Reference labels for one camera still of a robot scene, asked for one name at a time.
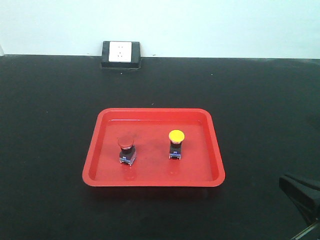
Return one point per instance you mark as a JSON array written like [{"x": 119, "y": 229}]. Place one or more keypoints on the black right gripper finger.
[{"x": 304, "y": 193}]

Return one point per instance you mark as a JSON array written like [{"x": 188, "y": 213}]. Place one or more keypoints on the yellow mushroom push button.
[{"x": 176, "y": 138}]

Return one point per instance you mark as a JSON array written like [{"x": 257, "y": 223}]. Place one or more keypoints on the red mushroom push button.
[{"x": 128, "y": 151}]

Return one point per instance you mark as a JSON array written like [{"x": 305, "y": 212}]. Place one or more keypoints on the red plastic tray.
[{"x": 201, "y": 163}]

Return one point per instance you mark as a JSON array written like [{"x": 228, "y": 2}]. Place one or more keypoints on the white wall power socket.
[{"x": 121, "y": 55}]

